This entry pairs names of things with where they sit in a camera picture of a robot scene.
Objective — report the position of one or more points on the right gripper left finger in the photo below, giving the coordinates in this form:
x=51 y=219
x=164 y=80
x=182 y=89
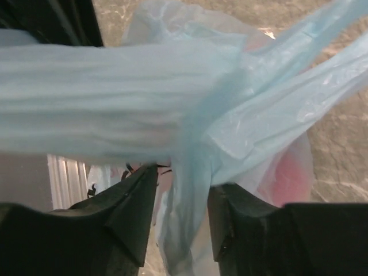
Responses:
x=106 y=234

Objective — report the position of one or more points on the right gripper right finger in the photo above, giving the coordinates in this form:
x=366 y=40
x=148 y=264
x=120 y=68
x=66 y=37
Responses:
x=252 y=237

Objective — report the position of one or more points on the light blue plastic bag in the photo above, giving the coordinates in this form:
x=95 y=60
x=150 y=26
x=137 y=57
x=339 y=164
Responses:
x=193 y=87

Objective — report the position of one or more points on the aluminium front rail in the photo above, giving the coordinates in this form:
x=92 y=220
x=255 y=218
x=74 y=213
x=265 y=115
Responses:
x=68 y=181

